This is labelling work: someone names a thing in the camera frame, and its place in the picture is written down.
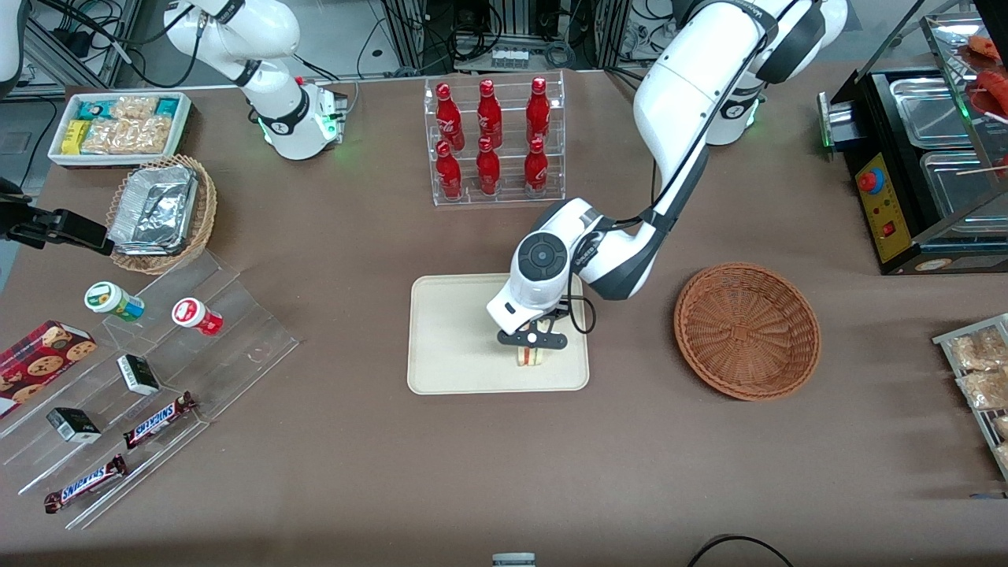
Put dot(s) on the red chocolate cookie box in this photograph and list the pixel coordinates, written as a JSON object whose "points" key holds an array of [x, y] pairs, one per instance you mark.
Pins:
{"points": [[39, 362]]}

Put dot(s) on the teal snack box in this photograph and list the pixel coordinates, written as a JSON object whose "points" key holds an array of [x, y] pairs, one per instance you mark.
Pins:
{"points": [[167, 106], [94, 109]]}

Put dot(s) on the clear acrylic stepped display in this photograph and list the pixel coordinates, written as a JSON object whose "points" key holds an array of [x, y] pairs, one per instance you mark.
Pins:
{"points": [[236, 346]]}

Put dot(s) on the red cola bottle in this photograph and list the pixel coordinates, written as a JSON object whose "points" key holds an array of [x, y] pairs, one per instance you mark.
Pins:
{"points": [[488, 169], [448, 118], [449, 175], [489, 114], [538, 110], [536, 167]]}

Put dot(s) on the small grey device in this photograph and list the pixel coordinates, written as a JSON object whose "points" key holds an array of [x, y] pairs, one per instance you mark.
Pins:
{"points": [[513, 560]]}

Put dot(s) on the triangle sandwich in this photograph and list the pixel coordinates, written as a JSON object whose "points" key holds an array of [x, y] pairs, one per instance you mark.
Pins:
{"points": [[531, 357]]}

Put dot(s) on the oval light wicker basket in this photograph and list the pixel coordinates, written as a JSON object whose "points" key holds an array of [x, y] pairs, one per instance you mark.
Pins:
{"points": [[206, 209]]}

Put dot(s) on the black hot food warmer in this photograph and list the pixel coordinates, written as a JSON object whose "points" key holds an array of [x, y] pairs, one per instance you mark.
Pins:
{"points": [[890, 228]]}

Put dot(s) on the yellow snack box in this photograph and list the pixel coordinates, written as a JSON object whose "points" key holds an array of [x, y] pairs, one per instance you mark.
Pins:
{"points": [[75, 136]]}

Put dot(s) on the white snack bin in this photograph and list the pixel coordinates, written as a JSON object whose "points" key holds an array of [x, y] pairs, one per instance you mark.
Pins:
{"points": [[183, 126]]}

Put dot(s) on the round brown wicker basket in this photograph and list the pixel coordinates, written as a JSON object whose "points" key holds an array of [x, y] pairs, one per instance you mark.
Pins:
{"points": [[746, 331]]}

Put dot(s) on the beige rectangular tray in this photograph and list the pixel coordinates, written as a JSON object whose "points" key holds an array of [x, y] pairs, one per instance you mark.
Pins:
{"points": [[457, 339]]}

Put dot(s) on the red lid snack cup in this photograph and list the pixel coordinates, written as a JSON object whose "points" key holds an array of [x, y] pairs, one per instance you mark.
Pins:
{"points": [[195, 315]]}

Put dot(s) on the large clear rice cracker pack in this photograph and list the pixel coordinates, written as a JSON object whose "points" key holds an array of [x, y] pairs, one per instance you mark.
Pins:
{"points": [[126, 135]]}

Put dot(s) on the green lid snack cup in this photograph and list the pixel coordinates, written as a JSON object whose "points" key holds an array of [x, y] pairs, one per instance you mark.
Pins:
{"points": [[110, 301]]}

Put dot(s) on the small clear rice cracker pack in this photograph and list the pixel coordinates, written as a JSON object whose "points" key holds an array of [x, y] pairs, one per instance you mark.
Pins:
{"points": [[134, 108]]}

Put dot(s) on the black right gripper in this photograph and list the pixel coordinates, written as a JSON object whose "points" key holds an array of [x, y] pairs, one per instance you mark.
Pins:
{"points": [[33, 224]]}

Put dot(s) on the steel food pan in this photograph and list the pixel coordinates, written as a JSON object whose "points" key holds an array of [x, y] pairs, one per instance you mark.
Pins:
{"points": [[929, 110], [965, 189]]}

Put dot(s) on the small black carton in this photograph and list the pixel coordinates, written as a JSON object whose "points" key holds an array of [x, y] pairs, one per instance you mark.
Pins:
{"points": [[138, 375], [73, 425]]}

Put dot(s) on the Snickers chocolate bar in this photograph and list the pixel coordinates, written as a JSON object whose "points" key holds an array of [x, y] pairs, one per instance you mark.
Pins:
{"points": [[85, 484], [157, 421]]}

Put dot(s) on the stacked aluminium foil trays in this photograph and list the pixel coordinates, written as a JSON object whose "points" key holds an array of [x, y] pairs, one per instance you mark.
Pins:
{"points": [[153, 209]]}

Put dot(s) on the white power strip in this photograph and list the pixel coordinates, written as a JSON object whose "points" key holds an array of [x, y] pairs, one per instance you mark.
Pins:
{"points": [[509, 57]]}

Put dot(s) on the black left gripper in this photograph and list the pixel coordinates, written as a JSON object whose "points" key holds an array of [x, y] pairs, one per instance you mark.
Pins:
{"points": [[559, 314]]}

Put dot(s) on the tray of packaged snacks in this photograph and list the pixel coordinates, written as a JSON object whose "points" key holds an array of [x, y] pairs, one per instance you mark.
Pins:
{"points": [[949, 340]]}

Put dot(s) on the clear acrylic bottle rack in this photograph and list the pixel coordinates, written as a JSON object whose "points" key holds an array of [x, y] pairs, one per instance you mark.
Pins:
{"points": [[496, 197]]}

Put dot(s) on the clear bag of crackers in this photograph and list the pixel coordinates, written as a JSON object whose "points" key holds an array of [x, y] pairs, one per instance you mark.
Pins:
{"points": [[984, 388], [976, 350]]}

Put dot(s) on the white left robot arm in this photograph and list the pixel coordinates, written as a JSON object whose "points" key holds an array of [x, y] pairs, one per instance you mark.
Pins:
{"points": [[677, 94]]}

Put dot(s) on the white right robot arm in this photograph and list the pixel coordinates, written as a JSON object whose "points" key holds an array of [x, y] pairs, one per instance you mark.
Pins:
{"points": [[236, 31]]}

